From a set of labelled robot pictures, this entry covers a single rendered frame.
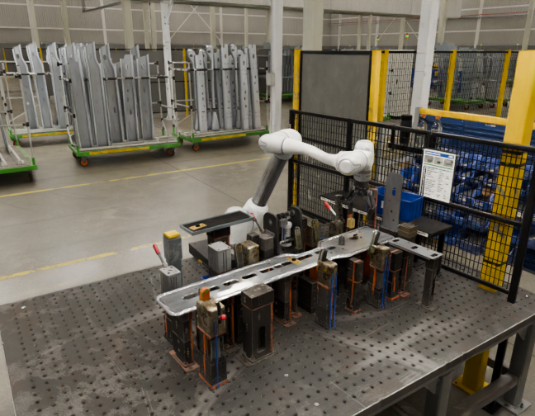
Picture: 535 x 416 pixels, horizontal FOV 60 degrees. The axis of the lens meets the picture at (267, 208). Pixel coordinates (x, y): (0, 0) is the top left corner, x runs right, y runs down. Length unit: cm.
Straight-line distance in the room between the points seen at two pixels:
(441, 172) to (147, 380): 193
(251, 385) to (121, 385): 53
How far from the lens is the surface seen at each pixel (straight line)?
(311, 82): 512
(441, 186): 289
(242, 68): 1024
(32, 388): 222
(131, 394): 204
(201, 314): 187
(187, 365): 212
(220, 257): 218
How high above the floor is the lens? 200
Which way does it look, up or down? 19 degrees down
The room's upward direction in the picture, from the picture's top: straight up
